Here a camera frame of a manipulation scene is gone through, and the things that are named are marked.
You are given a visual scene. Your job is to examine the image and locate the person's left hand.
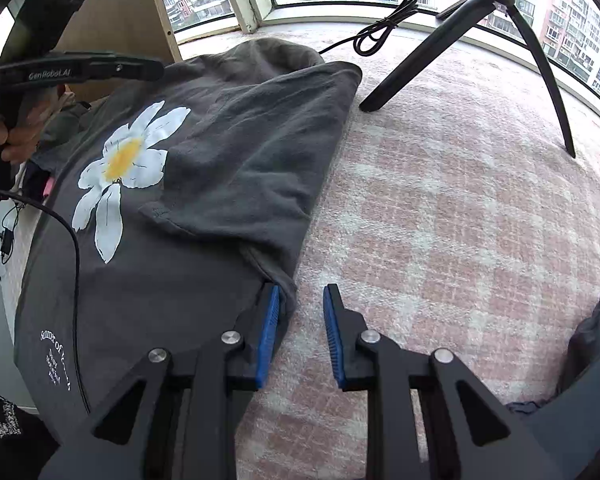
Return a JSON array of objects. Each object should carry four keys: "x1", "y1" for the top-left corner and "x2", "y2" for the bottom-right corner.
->
[{"x1": 0, "y1": 86, "x2": 77, "y2": 166}]

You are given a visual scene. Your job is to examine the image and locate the black tripod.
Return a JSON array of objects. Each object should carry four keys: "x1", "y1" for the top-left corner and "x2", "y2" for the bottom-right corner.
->
[{"x1": 358, "y1": 0, "x2": 577, "y2": 159}]

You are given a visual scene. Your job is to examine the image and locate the light wooden board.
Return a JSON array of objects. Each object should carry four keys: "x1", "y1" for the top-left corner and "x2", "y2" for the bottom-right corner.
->
[{"x1": 55, "y1": 0, "x2": 184, "y2": 104}]

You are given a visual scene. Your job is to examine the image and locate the dark grey drawstring pants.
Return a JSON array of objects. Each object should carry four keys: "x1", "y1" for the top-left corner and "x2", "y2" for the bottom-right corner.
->
[{"x1": 505, "y1": 285, "x2": 600, "y2": 480}]

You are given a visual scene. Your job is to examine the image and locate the black power adapter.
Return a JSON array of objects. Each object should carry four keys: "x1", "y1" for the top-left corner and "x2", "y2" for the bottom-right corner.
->
[{"x1": 0, "y1": 226, "x2": 16, "y2": 264}]

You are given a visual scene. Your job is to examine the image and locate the left hand-held gripper cable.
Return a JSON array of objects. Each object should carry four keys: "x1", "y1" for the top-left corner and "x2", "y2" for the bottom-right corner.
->
[{"x1": 0, "y1": 185, "x2": 92, "y2": 414}]

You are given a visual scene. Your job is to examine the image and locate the person's black tweed jacket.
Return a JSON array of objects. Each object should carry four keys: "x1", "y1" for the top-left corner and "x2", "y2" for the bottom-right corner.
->
[{"x1": 0, "y1": 385, "x2": 62, "y2": 480}]

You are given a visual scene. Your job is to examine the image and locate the grey flower-print t-shirt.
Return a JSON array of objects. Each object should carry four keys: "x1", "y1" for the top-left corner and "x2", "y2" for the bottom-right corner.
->
[{"x1": 14, "y1": 37, "x2": 364, "y2": 442}]

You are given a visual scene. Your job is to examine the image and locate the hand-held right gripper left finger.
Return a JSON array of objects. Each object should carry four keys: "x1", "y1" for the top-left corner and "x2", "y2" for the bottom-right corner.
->
[{"x1": 39, "y1": 284, "x2": 281, "y2": 480}]

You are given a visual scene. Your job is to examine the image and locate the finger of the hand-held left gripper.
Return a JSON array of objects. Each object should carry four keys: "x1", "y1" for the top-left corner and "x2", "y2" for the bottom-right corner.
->
[{"x1": 111, "y1": 55, "x2": 166, "y2": 82}]

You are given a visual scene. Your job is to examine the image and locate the pink plaid blanket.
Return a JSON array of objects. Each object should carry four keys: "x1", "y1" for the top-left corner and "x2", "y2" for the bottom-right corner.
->
[{"x1": 0, "y1": 25, "x2": 600, "y2": 480}]

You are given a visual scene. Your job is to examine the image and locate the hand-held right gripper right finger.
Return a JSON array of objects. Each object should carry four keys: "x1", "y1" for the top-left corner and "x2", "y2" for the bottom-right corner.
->
[{"x1": 322, "y1": 283, "x2": 566, "y2": 480}]

